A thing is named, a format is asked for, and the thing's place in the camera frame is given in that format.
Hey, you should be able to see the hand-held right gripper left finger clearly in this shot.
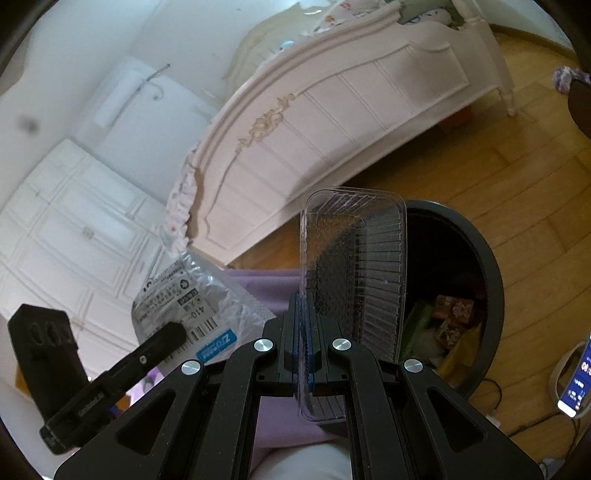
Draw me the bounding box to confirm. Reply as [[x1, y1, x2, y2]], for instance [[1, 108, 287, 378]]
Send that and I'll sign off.
[[53, 293, 302, 480]]

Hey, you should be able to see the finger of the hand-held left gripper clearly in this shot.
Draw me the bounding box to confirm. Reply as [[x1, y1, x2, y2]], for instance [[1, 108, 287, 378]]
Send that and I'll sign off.
[[89, 322, 188, 394]]

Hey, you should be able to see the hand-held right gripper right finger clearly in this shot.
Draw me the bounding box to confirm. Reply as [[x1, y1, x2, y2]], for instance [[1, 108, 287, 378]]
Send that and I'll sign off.
[[300, 295, 544, 480]]

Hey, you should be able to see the clear plastic bag white label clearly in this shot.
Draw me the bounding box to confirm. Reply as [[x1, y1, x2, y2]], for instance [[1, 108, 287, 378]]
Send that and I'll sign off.
[[130, 249, 279, 371]]

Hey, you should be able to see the clear plastic tray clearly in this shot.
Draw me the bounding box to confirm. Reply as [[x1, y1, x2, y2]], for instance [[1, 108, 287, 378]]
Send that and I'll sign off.
[[299, 187, 409, 424]]

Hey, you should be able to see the black trash bin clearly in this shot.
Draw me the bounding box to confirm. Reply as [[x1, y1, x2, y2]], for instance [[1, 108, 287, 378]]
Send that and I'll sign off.
[[401, 199, 507, 398]]

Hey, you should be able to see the white cloth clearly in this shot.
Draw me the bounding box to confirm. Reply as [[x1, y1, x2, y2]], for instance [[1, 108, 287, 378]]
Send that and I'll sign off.
[[249, 440, 353, 480]]

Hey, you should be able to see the white wardrobe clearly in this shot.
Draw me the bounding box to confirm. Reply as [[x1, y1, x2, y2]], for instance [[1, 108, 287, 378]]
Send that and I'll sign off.
[[0, 138, 186, 385]]

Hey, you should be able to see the cream carved bed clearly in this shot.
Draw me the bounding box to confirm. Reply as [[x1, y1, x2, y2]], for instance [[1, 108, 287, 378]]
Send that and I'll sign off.
[[164, 0, 516, 269]]

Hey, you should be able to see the smartphone with lit screen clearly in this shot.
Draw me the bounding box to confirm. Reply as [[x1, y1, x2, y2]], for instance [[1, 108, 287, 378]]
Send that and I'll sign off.
[[557, 329, 591, 419]]

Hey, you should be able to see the white air conditioner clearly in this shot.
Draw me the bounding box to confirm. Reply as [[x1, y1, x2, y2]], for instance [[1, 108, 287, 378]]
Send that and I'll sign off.
[[89, 57, 145, 126]]

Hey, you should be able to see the grey green cushion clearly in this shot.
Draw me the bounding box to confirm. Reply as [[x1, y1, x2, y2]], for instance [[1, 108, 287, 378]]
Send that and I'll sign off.
[[399, 0, 456, 27]]

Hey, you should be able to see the brown round stool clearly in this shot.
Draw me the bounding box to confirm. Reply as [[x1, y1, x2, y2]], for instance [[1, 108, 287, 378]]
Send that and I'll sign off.
[[567, 76, 591, 136]]

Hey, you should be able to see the purple floral cloth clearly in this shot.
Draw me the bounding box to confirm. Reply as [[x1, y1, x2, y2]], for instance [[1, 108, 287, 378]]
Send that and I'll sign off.
[[553, 65, 588, 96]]

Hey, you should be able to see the black floor cable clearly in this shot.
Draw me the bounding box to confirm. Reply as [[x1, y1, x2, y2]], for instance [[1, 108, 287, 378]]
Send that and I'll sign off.
[[479, 380, 579, 459]]

